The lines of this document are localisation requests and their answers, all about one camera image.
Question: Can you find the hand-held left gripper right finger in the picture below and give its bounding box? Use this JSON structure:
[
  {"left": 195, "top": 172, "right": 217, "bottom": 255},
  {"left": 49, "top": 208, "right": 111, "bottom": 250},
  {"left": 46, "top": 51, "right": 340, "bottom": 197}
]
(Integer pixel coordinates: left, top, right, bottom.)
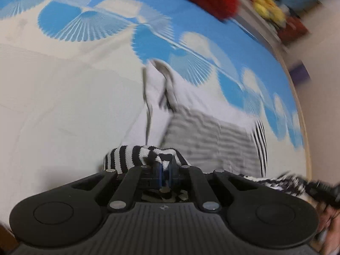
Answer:
[{"left": 163, "top": 155, "right": 259, "bottom": 213}]

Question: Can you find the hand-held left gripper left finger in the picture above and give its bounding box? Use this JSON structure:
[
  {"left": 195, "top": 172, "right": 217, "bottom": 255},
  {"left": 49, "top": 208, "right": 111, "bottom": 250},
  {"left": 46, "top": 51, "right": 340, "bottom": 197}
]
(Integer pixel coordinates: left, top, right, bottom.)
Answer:
[{"left": 70, "top": 162, "right": 163, "bottom": 212}]

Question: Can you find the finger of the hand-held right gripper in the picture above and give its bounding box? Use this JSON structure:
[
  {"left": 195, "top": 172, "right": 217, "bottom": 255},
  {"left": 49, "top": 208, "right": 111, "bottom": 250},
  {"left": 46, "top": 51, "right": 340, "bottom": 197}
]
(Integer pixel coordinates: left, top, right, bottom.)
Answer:
[{"left": 304, "top": 179, "right": 323, "bottom": 197}]

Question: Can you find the striped and white hooded top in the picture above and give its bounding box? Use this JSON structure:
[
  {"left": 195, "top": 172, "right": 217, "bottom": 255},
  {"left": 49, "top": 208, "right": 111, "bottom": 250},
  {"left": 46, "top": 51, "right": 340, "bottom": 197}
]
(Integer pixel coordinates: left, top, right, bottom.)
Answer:
[{"left": 102, "top": 58, "right": 313, "bottom": 199}]

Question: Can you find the person's right hand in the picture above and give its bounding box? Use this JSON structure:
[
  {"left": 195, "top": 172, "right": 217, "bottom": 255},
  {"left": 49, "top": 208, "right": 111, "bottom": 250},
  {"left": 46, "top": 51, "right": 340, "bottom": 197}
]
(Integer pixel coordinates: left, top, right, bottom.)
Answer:
[{"left": 317, "top": 204, "right": 340, "bottom": 255}]

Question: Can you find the purple box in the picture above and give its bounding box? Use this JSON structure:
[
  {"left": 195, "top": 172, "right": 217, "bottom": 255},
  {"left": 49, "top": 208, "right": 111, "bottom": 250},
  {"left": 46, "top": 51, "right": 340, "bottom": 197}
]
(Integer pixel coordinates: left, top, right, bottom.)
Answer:
[{"left": 289, "top": 62, "right": 312, "bottom": 86}]

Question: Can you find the blue white printed bed sheet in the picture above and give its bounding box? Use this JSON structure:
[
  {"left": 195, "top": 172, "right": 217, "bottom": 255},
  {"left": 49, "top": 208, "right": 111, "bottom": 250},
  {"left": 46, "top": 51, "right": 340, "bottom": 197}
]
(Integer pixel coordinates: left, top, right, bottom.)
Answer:
[{"left": 0, "top": 0, "right": 306, "bottom": 220}]

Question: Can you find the white window sill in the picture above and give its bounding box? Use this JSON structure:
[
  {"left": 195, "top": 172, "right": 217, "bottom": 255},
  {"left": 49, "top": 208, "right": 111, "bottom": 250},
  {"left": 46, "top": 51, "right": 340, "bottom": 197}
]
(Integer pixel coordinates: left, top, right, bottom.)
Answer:
[{"left": 236, "top": 0, "right": 282, "bottom": 49}]

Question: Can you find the yellow plush toy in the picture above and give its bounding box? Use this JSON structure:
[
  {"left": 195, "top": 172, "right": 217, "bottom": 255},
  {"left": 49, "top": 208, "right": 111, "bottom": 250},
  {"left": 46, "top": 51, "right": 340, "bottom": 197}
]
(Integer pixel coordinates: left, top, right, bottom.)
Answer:
[
  {"left": 252, "top": 0, "right": 276, "bottom": 17},
  {"left": 267, "top": 3, "right": 288, "bottom": 25}
]

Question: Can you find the wooden bed frame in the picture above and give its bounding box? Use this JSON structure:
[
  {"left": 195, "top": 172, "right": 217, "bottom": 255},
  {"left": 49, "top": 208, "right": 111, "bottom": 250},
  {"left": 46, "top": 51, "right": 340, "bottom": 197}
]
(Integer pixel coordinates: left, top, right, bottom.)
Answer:
[{"left": 273, "top": 46, "right": 313, "bottom": 182}]

